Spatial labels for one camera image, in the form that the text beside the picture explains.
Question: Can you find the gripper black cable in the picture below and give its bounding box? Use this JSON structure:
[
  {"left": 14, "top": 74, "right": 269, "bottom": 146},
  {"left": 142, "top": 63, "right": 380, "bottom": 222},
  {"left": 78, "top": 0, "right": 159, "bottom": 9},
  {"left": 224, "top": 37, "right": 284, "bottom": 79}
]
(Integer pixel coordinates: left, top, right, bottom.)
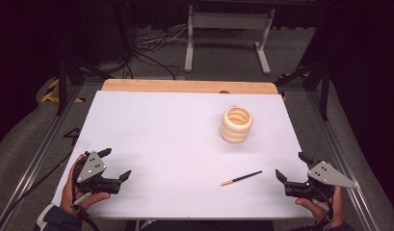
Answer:
[
  {"left": 70, "top": 158, "right": 101, "bottom": 231},
  {"left": 313, "top": 186, "right": 335, "bottom": 230}
]

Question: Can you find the bundle of floor cables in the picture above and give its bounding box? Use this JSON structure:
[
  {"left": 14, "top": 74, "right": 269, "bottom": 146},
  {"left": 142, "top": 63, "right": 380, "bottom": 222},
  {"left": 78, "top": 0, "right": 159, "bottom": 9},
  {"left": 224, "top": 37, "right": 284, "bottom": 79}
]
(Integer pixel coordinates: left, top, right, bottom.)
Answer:
[{"left": 133, "top": 26, "right": 190, "bottom": 53}]

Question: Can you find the person's right hand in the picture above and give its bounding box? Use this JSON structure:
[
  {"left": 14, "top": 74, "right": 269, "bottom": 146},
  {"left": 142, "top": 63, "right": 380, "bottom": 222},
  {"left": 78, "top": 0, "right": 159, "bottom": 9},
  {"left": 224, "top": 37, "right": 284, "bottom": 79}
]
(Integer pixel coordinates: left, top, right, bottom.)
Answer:
[{"left": 295, "top": 186, "right": 345, "bottom": 229}]

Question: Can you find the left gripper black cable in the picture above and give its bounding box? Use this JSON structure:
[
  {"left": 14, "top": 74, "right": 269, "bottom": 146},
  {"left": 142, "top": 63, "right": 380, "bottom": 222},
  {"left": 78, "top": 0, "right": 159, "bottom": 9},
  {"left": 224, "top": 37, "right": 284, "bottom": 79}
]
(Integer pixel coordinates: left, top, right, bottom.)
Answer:
[{"left": 70, "top": 158, "right": 101, "bottom": 231}]

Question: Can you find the long black floor cable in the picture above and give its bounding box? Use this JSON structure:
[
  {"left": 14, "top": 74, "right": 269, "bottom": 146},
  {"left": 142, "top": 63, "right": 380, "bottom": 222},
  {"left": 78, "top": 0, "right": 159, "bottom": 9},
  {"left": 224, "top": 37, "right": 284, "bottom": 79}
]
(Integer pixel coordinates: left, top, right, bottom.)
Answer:
[{"left": 0, "top": 150, "right": 74, "bottom": 231}]

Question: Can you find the person's left hand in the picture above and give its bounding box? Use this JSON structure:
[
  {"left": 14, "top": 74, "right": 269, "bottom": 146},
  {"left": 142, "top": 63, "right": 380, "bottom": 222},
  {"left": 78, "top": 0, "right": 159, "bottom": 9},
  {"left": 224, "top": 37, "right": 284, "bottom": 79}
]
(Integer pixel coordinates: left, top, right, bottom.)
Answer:
[{"left": 60, "top": 153, "right": 112, "bottom": 217}]

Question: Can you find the black tripod stand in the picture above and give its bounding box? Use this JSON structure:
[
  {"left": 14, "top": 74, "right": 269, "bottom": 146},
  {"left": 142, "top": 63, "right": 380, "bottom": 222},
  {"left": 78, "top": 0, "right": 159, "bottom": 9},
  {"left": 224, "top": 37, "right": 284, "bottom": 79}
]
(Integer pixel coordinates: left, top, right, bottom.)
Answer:
[
  {"left": 51, "top": 0, "right": 116, "bottom": 117},
  {"left": 274, "top": 61, "right": 331, "bottom": 121}
]

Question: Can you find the wooden table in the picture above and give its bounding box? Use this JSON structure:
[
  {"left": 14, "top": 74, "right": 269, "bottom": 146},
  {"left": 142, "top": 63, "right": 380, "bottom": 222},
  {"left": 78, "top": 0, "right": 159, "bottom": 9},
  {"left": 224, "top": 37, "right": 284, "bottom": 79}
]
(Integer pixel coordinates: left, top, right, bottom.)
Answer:
[{"left": 85, "top": 79, "right": 315, "bottom": 223}]

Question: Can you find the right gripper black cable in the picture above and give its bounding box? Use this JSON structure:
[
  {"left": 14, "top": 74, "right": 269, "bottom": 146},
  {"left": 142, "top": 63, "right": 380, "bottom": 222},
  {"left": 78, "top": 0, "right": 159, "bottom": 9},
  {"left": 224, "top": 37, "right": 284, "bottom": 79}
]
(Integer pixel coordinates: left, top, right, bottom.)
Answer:
[{"left": 313, "top": 186, "right": 335, "bottom": 230}]

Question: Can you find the white table board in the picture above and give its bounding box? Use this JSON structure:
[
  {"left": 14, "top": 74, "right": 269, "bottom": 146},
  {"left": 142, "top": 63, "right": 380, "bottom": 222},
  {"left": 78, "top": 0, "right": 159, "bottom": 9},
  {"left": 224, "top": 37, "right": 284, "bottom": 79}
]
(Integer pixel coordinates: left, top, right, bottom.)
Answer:
[{"left": 51, "top": 90, "right": 315, "bottom": 221}]

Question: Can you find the yellow black floor tape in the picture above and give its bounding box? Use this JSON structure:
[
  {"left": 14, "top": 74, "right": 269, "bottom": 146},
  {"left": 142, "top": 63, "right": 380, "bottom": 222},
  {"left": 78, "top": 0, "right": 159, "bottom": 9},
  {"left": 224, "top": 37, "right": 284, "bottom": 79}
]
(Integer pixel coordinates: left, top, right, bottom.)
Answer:
[
  {"left": 40, "top": 78, "right": 87, "bottom": 104},
  {"left": 278, "top": 70, "right": 312, "bottom": 101}
]

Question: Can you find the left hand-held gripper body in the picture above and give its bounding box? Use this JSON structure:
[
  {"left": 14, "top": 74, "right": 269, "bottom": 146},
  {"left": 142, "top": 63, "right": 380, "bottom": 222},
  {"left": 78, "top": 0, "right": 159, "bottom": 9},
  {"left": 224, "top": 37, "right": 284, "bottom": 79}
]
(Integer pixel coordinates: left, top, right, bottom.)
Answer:
[{"left": 74, "top": 150, "right": 123, "bottom": 195}]

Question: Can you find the aluminium floor rail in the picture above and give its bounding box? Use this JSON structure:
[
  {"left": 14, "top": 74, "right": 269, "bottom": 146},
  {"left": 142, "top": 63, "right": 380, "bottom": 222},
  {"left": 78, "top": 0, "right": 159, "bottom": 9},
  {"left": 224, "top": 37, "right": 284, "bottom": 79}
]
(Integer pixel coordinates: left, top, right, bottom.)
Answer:
[
  {"left": 304, "top": 90, "right": 383, "bottom": 231},
  {"left": 0, "top": 86, "right": 85, "bottom": 231}
]

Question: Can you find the grey metal stand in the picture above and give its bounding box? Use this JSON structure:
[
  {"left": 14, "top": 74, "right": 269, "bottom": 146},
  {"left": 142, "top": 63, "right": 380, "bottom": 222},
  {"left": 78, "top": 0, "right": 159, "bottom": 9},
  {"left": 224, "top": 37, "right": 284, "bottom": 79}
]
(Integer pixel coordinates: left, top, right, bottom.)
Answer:
[{"left": 183, "top": 4, "right": 276, "bottom": 76}]

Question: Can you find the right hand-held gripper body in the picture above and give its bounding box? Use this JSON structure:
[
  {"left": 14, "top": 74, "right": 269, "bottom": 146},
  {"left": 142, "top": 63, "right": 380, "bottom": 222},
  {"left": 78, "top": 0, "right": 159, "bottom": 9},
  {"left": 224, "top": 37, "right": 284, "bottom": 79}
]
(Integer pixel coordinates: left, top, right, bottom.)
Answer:
[{"left": 284, "top": 160, "right": 358, "bottom": 202}]

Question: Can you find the black floor bracket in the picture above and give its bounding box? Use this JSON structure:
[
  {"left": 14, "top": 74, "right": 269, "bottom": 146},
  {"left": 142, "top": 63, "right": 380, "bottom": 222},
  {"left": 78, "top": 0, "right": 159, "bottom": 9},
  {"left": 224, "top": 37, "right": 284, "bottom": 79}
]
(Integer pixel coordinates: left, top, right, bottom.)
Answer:
[{"left": 63, "top": 127, "right": 82, "bottom": 147}]

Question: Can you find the cream ribbed pen holder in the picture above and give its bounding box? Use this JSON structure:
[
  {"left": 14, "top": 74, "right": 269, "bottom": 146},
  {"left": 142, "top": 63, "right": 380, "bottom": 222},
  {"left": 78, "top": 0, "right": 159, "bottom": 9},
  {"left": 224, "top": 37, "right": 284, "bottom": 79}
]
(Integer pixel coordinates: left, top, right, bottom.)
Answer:
[{"left": 220, "top": 105, "right": 254, "bottom": 144}]

